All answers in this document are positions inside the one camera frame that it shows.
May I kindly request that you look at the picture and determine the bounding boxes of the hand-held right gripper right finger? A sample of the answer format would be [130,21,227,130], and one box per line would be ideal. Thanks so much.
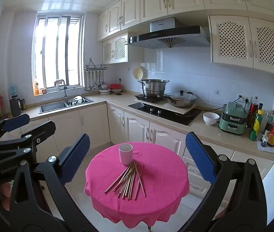
[176,132,267,232]

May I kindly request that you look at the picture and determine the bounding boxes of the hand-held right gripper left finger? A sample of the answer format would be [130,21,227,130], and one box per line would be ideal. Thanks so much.
[0,133,96,232]

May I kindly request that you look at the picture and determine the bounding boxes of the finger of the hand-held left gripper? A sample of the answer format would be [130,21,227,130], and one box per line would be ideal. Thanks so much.
[0,113,31,144]
[0,121,57,165]

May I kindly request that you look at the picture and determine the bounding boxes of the white cup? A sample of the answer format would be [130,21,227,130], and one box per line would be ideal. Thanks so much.
[119,144,133,166]

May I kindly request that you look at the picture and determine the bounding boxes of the pile of wooden chopsticks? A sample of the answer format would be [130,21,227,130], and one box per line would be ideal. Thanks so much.
[104,161,146,200]

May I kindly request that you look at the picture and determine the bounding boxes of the row of hanging metal utensils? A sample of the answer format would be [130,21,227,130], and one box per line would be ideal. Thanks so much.
[84,71,104,92]

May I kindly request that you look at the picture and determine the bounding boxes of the person's left hand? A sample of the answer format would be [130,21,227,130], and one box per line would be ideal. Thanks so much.
[0,182,12,211]

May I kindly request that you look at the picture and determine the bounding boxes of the black electric kettle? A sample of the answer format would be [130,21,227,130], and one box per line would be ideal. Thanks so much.
[9,98,22,117]

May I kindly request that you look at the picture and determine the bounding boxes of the steel kitchen sink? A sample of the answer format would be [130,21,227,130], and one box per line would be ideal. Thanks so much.
[39,96,94,113]

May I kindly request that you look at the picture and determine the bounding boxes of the pink tablecloth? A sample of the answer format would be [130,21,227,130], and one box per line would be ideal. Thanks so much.
[84,142,190,229]

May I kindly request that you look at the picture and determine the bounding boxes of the white bowl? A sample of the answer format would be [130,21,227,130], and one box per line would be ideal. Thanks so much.
[203,112,220,125]

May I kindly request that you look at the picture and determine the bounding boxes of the metal sink faucet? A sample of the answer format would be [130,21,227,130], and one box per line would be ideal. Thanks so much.
[54,79,70,103]

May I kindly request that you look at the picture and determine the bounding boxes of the green countertop appliance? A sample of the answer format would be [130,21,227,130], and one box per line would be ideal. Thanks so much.
[219,101,248,136]

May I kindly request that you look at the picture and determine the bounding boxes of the black glass gas hob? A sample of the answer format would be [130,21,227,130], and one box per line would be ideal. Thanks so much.
[128,101,201,126]

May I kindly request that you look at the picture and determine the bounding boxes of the steel wok with lid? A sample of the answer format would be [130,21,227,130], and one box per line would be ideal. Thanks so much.
[158,90,197,108]

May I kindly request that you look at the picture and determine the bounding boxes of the cream board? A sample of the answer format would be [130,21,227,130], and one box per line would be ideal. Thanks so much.
[134,98,197,115]

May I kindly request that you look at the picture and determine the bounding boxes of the cluster of condiment bottles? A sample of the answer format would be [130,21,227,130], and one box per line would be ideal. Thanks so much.
[247,96,274,148]

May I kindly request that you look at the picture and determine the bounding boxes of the cream base cabinets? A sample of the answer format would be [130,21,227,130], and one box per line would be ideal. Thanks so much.
[29,103,274,199]

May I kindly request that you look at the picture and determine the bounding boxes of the white mat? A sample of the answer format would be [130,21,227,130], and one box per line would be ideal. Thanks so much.
[257,140,274,154]

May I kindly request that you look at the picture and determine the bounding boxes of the stack of white dishes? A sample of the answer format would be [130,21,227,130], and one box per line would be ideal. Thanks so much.
[99,83,111,94]

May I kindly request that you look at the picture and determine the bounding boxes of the kitchen window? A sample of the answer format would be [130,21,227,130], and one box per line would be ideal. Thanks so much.
[32,14,85,96]

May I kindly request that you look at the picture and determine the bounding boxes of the black induction cooker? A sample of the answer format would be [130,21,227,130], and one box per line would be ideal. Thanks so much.
[135,94,168,103]

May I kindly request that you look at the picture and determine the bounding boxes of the red food container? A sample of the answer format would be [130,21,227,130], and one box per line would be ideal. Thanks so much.
[110,83,123,96]

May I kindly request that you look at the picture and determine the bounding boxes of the steel stock pot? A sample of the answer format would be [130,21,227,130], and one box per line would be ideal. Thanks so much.
[140,79,169,97]

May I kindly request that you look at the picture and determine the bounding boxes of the cream perforated steamer tray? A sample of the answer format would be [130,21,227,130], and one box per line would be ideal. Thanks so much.
[133,66,148,80]

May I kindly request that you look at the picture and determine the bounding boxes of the small lattice door cabinet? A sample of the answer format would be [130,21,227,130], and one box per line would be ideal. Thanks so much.
[102,32,129,64]

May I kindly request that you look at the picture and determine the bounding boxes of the large lattice door cabinet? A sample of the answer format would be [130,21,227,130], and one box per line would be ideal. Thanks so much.
[208,15,274,78]

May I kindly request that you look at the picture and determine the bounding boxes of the range hood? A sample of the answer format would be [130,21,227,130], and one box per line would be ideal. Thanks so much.
[125,17,211,49]

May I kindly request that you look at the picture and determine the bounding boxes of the metal wall rack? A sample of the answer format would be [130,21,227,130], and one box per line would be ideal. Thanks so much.
[84,58,107,72]

